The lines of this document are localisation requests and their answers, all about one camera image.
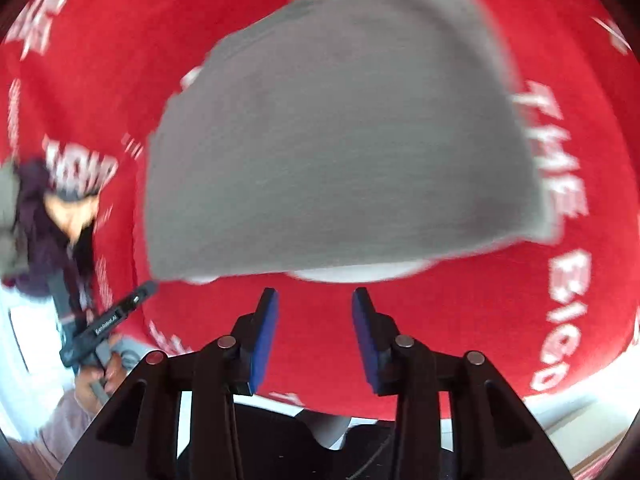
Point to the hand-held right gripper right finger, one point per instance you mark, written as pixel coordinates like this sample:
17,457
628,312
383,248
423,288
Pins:
365,345

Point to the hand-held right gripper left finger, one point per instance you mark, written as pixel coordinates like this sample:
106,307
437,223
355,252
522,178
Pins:
262,345

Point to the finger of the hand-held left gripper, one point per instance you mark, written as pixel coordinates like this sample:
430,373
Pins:
140,296

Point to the grey knit sweater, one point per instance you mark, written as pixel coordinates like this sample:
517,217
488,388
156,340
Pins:
340,150

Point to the person's left forearm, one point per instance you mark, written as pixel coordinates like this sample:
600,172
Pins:
65,425

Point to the person's left hand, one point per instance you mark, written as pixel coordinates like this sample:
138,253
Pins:
115,374

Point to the red printed blanket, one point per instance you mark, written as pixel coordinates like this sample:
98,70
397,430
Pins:
450,320

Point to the person in purple top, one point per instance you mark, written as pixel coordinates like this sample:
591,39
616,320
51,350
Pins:
42,255

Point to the person's dark pants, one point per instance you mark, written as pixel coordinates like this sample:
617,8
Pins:
280,450

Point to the olive grey cloth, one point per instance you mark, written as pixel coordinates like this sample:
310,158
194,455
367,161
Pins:
9,220

